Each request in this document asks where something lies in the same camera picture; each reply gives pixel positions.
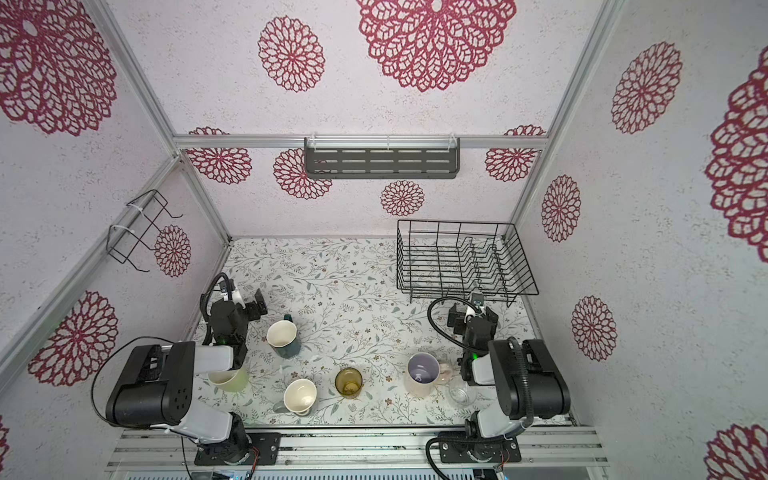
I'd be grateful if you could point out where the dark green mug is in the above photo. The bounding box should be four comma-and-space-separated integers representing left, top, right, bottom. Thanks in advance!
266, 314, 301, 359

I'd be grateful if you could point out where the black wire dish rack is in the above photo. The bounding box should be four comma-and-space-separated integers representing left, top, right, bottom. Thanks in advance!
396, 219, 539, 305

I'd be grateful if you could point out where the light green mug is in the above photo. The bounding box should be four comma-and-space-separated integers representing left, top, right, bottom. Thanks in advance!
208, 368, 249, 393

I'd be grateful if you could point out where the cream grey mug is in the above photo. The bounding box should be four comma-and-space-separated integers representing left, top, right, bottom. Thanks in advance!
273, 379, 318, 416

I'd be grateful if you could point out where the amber glass cup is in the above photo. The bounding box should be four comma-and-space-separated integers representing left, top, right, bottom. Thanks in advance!
334, 367, 364, 399

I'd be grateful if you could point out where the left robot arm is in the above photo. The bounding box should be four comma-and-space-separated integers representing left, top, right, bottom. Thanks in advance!
105, 290, 268, 449

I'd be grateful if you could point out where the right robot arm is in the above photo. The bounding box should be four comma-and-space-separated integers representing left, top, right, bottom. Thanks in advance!
447, 302, 571, 440

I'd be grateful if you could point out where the clear glass cup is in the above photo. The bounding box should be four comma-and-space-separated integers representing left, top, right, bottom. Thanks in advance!
447, 377, 477, 409

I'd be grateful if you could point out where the pink purple mug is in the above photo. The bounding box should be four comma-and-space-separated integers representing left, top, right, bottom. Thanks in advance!
404, 352, 454, 398

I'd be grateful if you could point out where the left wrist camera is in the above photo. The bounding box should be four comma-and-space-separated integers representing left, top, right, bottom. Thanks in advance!
218, 279, 245, 307

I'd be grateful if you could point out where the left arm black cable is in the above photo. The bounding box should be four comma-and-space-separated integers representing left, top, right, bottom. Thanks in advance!
199, 272, 234, 346

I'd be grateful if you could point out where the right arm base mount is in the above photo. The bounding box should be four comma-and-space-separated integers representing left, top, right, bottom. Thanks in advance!
438, 431, 522, 464

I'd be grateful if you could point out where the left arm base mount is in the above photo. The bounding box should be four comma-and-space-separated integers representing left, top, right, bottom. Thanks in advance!
194, 432, 282, 467

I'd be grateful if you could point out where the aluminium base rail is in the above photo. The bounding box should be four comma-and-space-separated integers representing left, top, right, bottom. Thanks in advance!
105, 425, 611, 473

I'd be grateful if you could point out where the black wire wall holder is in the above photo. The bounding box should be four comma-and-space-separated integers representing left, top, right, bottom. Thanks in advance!
105, 189, 183, 273

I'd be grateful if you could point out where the grey wall shelf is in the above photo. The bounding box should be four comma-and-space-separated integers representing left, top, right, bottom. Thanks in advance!
303, 137, 461, 180

